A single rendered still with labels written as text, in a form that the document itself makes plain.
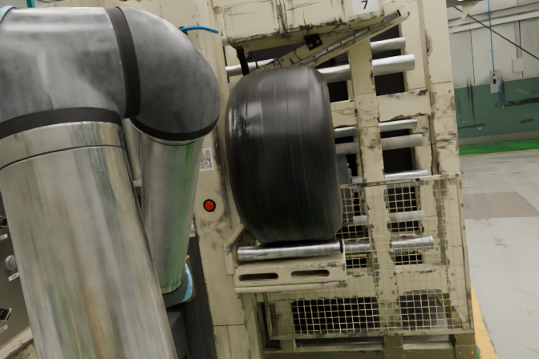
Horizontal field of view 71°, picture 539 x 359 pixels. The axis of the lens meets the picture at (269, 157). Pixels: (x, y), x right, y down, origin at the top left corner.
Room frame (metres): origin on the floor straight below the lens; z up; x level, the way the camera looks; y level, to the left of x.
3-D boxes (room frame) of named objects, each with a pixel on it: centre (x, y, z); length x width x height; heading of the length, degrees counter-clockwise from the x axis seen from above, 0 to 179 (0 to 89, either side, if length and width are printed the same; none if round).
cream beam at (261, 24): (1.58, -0.22, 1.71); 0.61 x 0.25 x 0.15; 80
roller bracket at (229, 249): (1.35, 0.14, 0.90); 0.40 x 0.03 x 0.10; 170
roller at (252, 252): (1.18, -0.02, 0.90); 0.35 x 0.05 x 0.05; 80
